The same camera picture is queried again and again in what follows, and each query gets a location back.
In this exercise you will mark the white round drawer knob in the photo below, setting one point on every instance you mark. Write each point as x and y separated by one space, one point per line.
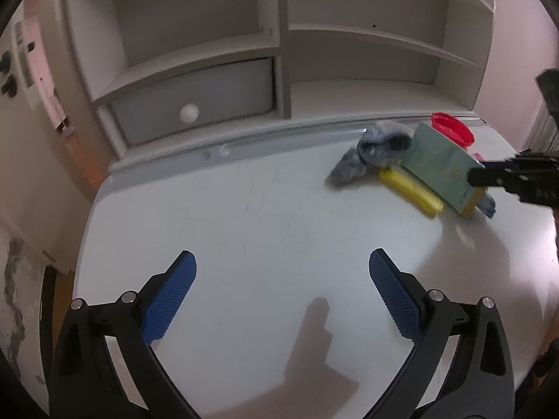
189 113

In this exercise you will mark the grey drawer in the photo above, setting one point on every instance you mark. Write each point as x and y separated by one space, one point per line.
209 91

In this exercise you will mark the green carton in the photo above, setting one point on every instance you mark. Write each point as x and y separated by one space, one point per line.
436 161

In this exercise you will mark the cream door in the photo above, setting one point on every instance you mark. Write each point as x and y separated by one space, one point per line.
43 148

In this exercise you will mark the small pink packet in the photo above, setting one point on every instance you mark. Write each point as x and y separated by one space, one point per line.
476 156

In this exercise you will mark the yellow plastic roll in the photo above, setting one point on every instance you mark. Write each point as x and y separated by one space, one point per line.
410 190

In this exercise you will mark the black metal frame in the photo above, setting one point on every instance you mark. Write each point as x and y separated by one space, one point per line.
47 314

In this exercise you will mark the white grey desk hutch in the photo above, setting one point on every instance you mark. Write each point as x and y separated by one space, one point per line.
349 61

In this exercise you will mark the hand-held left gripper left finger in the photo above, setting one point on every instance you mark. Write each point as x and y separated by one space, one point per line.
172 294

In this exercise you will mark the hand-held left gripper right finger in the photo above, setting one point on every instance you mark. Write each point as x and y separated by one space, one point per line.
393 294

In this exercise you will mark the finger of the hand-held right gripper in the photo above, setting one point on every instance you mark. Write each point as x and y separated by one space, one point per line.
550 87
502 176

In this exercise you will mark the black door lock knob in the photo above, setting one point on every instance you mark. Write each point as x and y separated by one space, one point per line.
8 85

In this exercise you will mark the red plastic lid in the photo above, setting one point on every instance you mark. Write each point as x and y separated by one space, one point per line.
454 128

